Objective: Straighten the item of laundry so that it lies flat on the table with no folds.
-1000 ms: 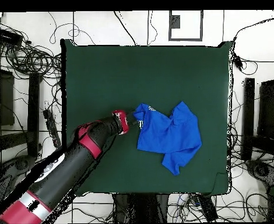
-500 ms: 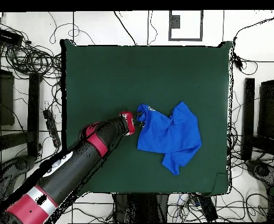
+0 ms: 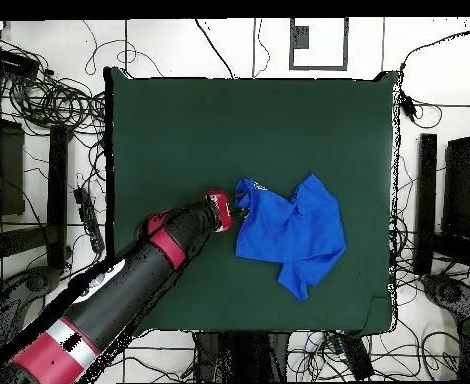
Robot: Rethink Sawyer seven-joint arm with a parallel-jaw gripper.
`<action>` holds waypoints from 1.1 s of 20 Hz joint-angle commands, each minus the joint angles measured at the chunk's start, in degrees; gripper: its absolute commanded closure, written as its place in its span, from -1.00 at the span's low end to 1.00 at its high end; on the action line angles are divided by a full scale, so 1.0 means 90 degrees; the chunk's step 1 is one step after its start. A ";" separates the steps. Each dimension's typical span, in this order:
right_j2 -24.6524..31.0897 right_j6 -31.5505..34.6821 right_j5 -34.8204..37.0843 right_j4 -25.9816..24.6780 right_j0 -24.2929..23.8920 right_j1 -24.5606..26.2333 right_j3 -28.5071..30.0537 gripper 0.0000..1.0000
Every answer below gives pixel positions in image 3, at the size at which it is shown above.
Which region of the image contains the black power adapter with cable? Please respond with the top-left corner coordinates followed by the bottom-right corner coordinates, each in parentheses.
top-left (397, 23), bottom-right (470, 130)

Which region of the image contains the grey curved stand base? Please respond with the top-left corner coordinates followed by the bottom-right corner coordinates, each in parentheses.
top-left (0, 265), bottom-right (62, 345)
top-left (420, 273), bottom-right (470, 321)

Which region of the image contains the dark green table cloth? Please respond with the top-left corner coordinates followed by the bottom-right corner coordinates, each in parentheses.
top-left (100, 65), bottom-right (404, 337)

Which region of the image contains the looped thin floor cable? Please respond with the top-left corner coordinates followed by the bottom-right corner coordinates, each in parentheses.
top-left (83, 18), bottom-right (165, 78)

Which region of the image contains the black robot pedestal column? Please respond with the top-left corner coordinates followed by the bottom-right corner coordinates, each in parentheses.
top-left (192, 330), bottom-right (291, 383)

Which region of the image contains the black power strip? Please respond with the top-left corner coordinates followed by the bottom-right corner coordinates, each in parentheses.
top-left (72, 186), bottom-right (106, 255)
top-left (330, 331), bottom-right (376, 381)

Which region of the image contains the long black floor cable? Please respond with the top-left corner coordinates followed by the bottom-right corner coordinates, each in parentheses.
top-left (194, 17), bottom-right (236, 80)

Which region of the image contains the grey square floor hatch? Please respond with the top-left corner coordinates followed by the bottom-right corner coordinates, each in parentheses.
top-left (287, 17), bottom-right (349, 72)

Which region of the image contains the blue printed T-shirt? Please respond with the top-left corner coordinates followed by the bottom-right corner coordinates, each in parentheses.
top-left (233, 172), bottom-right (348, 302)

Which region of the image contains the tangled black cable bundle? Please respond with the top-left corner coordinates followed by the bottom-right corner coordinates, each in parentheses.
top-left (0, 31), bottom-right (109, 137)

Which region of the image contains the black rectangular device box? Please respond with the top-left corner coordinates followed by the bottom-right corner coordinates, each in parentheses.
top-left (0, 46), bottom-right (41, 80)

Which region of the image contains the black metal stand frame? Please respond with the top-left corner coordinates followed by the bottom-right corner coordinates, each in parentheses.
top-left (413, 101), bottom-right (470, 281)
top-left (0, 90), bottom-right (74, 281)

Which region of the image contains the thin black floor cable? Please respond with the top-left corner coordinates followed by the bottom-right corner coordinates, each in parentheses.
top-left (252, 17), bottom-right (271, 79)

